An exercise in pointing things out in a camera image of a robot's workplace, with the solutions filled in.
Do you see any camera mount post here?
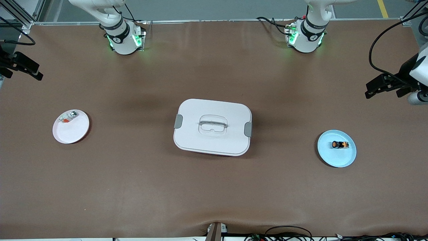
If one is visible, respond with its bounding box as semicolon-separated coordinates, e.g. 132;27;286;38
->
206;222;228;241

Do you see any black base cable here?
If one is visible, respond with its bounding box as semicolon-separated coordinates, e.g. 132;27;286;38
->
257;16;303;38
112;3;147;24

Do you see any black left base cable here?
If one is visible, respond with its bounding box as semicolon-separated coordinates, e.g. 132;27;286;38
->
257;16;303;38

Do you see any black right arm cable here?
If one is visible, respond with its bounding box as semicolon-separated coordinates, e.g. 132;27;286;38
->
0;25;36;46

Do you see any black right base cable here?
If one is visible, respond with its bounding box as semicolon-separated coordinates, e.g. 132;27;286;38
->
112;3;147;24

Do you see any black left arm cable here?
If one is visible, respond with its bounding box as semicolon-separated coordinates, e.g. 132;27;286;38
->
369;12;428;83

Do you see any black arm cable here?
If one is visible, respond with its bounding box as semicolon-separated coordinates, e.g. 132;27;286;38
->
369;12;428;83
0;25;36;46

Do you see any pale round plate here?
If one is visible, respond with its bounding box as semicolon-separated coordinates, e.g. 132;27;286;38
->
52;109;90;144

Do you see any aluminium frame post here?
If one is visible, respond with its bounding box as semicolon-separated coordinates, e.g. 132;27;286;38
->
401;0;428;27
0;0;45;31

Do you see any aluminium table edge rail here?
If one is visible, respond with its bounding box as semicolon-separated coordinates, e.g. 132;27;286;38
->
32;19;407;26

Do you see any light blue round plate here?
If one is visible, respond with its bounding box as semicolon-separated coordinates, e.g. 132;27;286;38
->
317;130;357;168

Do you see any black looped cable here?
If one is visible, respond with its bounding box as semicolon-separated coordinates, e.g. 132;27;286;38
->
265;226;313;241

